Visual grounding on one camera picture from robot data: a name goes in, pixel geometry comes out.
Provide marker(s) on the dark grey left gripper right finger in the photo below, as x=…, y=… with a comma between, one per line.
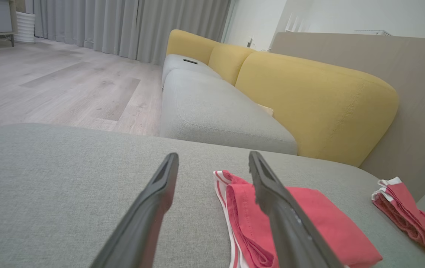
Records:
x=290, y=230

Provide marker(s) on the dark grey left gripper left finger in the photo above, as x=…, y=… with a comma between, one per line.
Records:
x=141, y=223

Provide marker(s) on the red jersey with white sleeves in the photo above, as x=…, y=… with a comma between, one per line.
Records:
x=331, y=223

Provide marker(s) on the red shorts with white stripe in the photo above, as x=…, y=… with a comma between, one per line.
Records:
x=402, y=208

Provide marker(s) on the small beige pad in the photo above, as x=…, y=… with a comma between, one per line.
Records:
x=267, y=110

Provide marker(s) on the grey sofa seat cushion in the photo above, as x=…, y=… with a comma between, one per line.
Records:
x=216, y=111
x=177, y=63

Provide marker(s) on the beige panel behind sofa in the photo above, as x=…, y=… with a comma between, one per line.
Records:
x=413, y=67

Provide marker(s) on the black remote control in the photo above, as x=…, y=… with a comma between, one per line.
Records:
x=190, y=61

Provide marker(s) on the small yellow sofa back cushion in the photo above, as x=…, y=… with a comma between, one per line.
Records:
x=227, y=61

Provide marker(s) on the grey pleated curtain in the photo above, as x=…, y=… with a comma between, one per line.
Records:
x=123, y=26

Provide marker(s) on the white ribbed cylinder appliance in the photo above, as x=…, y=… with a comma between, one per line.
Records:
x=25, y=28

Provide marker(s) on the wall power socket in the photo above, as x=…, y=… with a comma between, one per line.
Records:
x=250, y=41

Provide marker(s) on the white slatted wall vent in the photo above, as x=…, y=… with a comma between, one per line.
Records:
x=297, y=24

